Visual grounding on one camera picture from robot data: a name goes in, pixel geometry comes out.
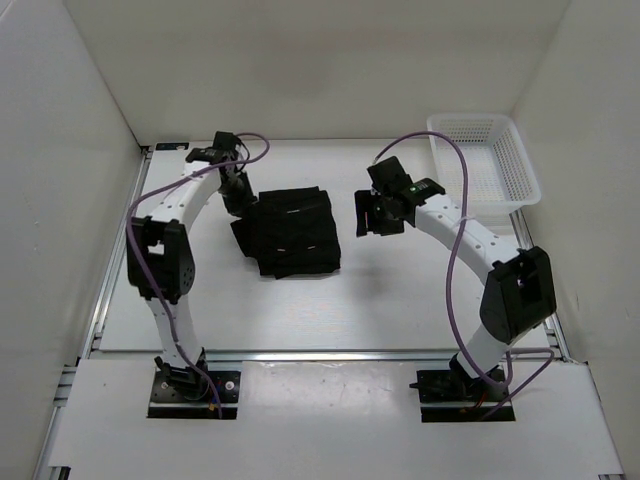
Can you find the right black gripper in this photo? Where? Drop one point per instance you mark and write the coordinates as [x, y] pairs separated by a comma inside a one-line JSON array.
[[364, 201]]

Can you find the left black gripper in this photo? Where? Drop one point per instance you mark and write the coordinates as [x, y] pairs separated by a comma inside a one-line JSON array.
[[237, 208]]

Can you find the black shorts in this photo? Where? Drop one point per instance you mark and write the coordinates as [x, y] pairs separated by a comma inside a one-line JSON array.
[[290, 232]]

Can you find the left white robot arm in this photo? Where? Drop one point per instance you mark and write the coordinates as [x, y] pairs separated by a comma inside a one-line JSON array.
[[160, 262]]

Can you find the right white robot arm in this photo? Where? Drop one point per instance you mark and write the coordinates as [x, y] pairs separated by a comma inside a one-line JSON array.
[[519, 291]]

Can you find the blue label sticker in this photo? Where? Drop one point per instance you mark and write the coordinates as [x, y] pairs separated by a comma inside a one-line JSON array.
[[171, 146]]

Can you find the white plastic basket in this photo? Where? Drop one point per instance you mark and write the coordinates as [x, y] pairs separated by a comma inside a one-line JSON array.
[[501, 176]]

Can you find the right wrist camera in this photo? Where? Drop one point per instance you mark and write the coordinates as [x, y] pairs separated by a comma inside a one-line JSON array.
[[388, 176]]

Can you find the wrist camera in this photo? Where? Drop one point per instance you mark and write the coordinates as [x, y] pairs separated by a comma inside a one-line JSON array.
[[388, 176], [226, 142]]

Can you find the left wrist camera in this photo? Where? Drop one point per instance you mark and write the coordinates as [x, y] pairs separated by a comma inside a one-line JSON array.
[[226, 142]]

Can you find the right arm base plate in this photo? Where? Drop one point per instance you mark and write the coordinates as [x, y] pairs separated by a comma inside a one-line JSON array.
[[445, 399]]

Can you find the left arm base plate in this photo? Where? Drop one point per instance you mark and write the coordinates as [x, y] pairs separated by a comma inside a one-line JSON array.
[[167, 402]]

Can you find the aluminium frame rail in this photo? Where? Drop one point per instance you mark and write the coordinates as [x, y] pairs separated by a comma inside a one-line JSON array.
[[327, 366]]

